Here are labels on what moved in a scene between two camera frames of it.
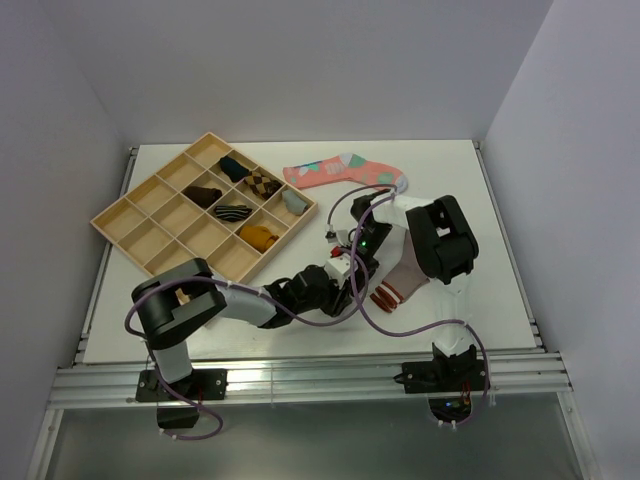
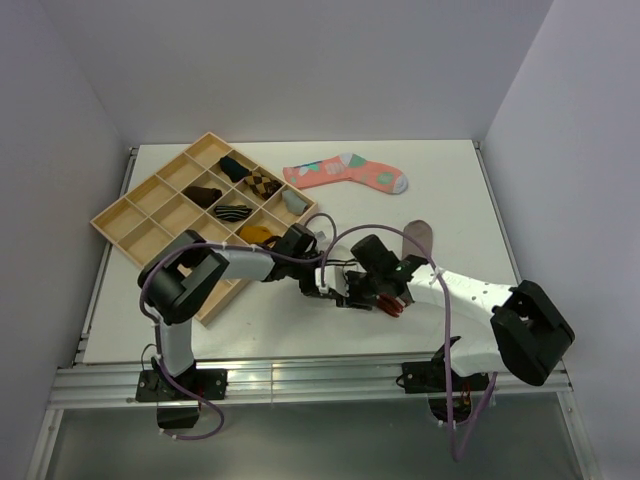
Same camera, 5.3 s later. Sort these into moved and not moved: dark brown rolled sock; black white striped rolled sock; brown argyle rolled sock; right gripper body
Moved: right gripper body
Not moved: brown argyle rolled sock; black white striped rolled sock; dark brown rolled sock
